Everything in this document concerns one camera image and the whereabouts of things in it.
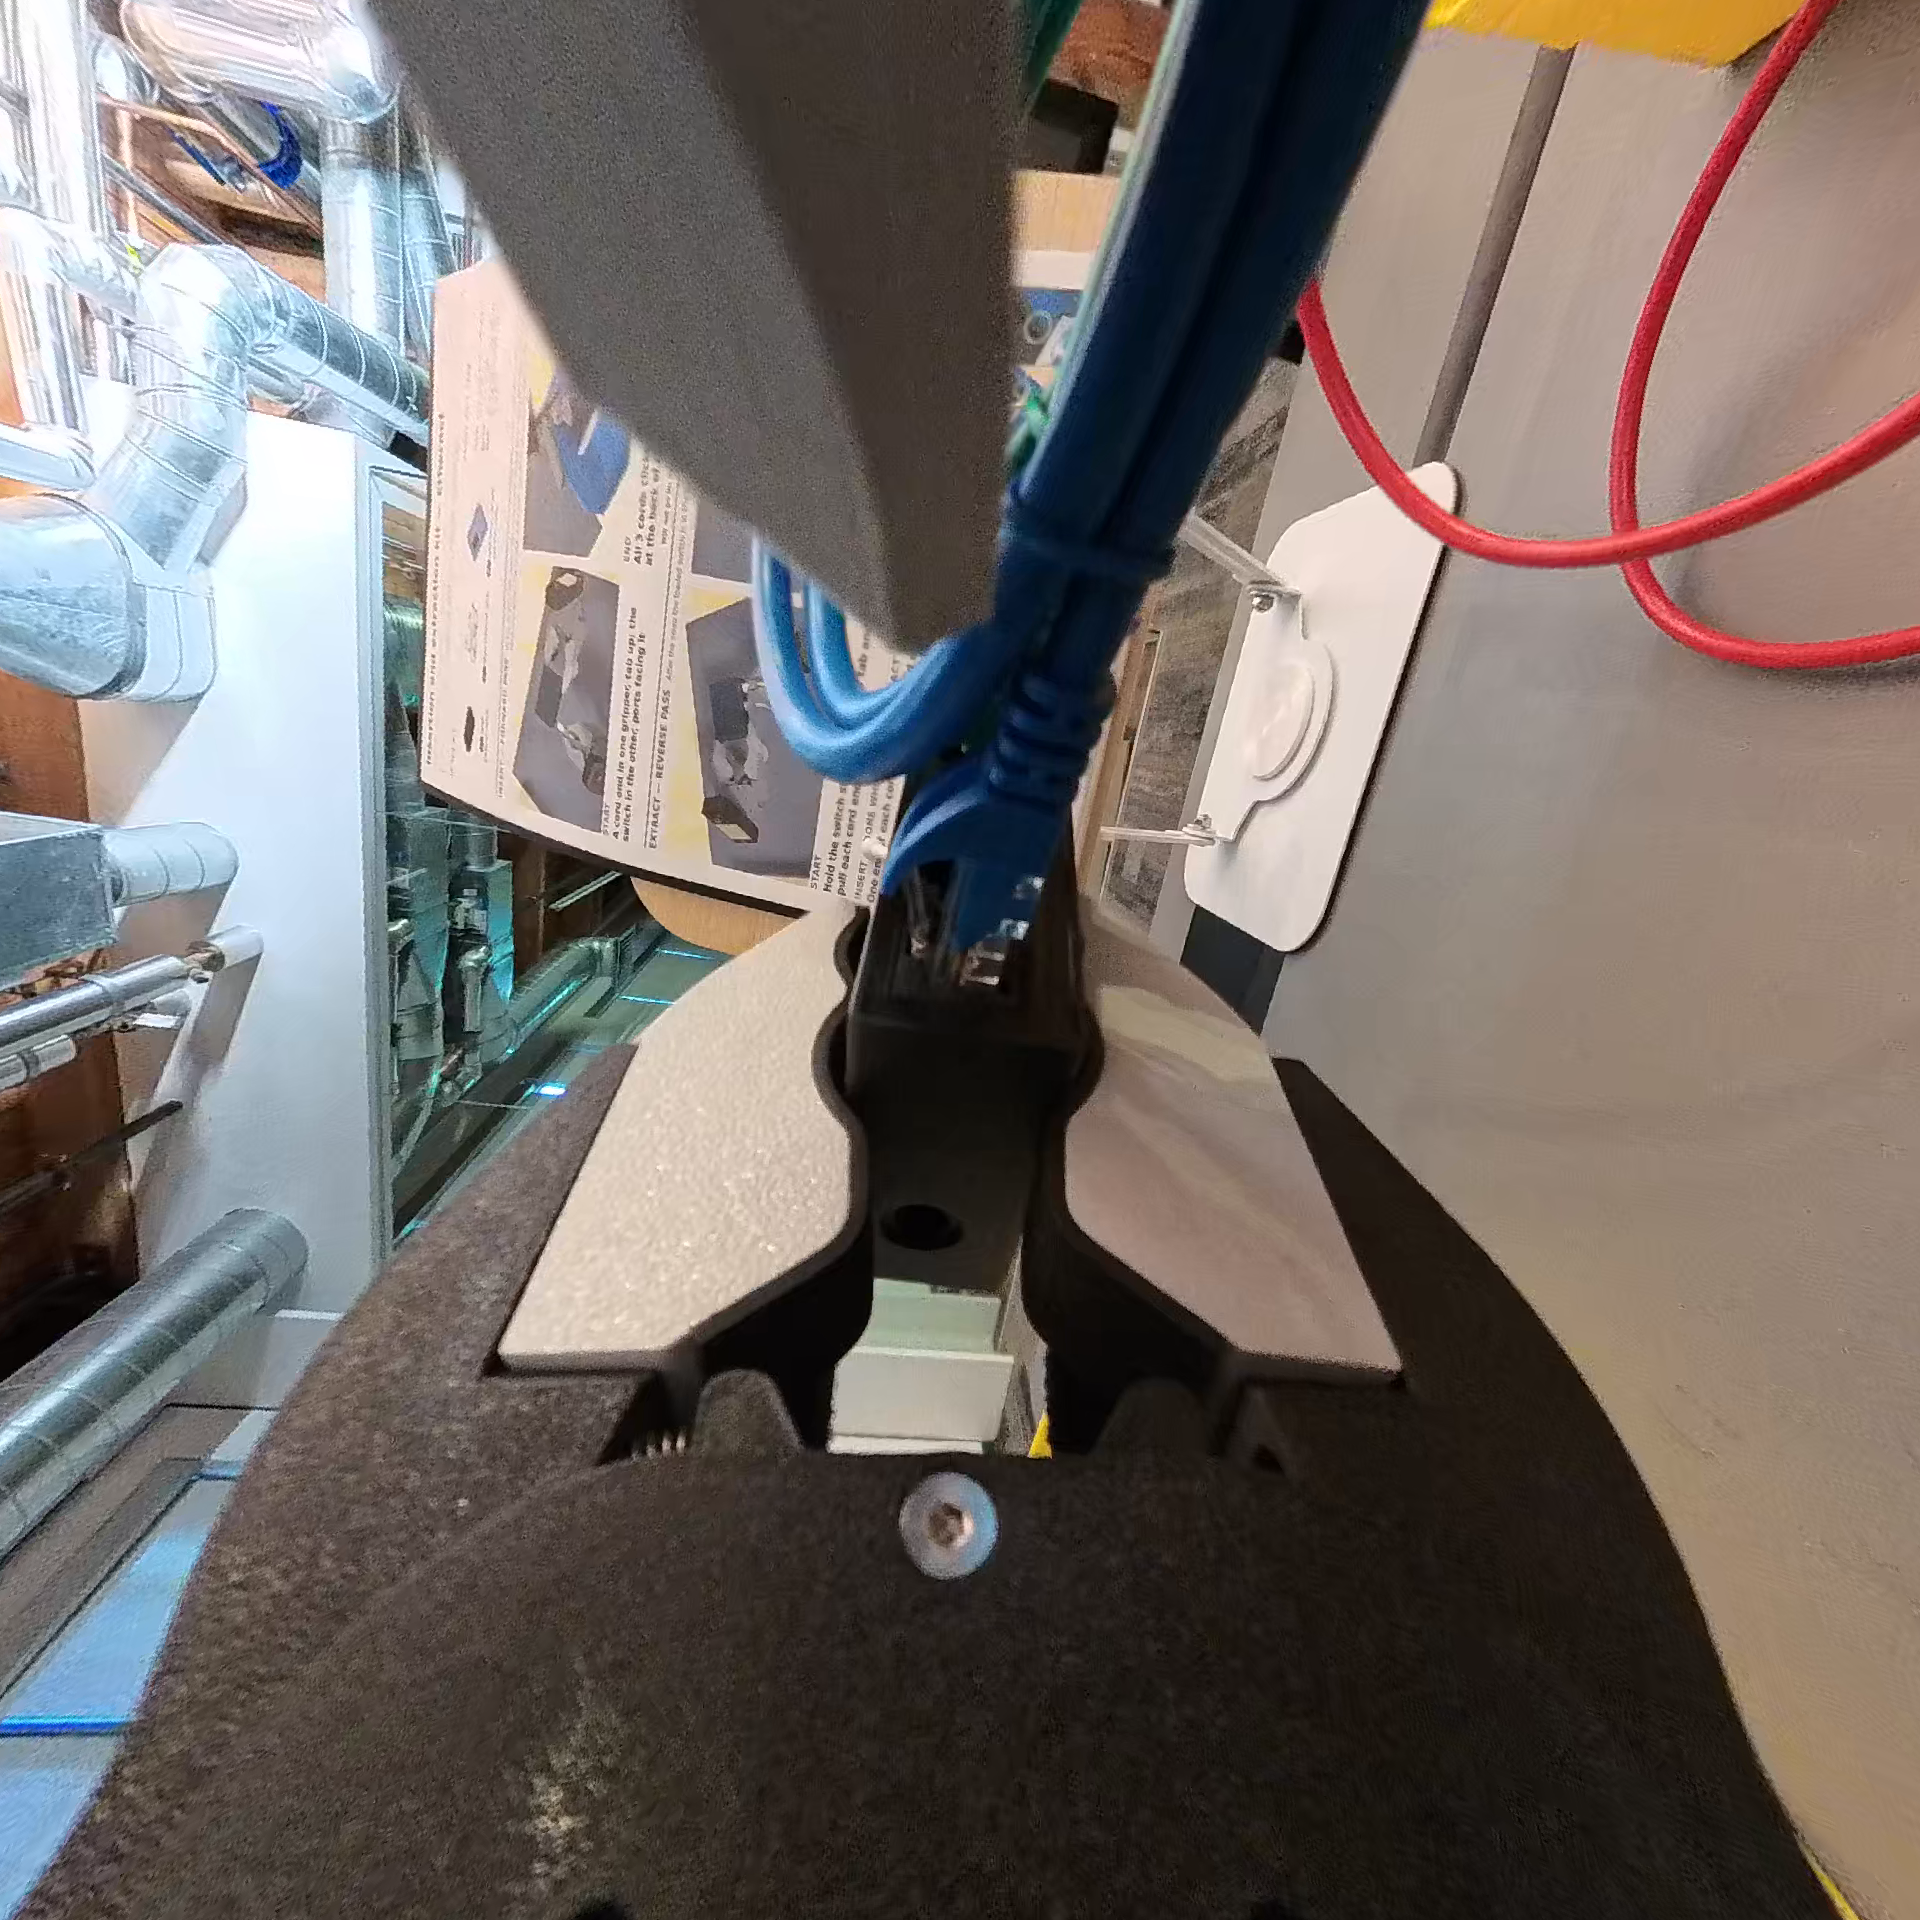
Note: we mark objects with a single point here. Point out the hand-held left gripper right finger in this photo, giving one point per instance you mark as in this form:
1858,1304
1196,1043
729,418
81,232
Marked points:
1215,1198

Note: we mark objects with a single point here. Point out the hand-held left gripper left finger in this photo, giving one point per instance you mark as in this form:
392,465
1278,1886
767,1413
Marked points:
706,1183

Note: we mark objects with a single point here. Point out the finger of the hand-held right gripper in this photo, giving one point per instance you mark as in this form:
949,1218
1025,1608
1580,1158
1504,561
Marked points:
750,223

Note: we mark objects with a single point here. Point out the black network switch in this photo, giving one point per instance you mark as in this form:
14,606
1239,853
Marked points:
932,1110

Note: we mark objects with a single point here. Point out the cluster of silver pipes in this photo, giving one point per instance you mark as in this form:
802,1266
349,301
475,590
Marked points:
180,449

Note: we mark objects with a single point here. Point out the round silver duct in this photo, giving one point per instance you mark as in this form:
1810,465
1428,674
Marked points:
136,1351

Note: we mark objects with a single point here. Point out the grey rectangular duct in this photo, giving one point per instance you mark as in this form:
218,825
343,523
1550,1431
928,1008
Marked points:
61,886

